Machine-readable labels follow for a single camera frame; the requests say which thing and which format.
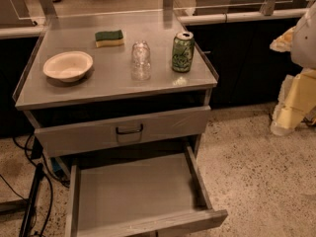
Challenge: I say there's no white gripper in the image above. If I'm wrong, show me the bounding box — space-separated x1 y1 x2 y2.
270 3 316 136

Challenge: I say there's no clear plastic water bottle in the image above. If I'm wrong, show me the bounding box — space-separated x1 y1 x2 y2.
131 40 151 81

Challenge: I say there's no grey top drawer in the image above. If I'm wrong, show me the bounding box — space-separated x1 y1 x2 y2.
35 106 210 157

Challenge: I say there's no grey metal drawer cabinet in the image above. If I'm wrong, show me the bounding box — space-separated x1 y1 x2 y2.
15 10 217 150

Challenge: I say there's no open grey middle drawer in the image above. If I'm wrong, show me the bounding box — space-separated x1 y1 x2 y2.
65 143 228 237

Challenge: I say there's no green soda can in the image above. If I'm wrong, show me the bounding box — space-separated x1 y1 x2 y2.
172 31 195 73

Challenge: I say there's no green and yellow sponge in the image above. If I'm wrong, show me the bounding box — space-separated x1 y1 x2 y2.
95 30 124 47

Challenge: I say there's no white bowl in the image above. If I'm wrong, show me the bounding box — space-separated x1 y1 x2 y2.
42 51 93 82

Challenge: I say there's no black floor stand bar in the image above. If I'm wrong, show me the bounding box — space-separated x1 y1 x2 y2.
19 163 43 237

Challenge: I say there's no black drawer handle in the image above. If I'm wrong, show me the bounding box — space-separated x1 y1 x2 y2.
116 123 144 135

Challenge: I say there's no black floor cable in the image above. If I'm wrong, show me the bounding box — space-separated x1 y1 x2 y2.
0 133 71 237

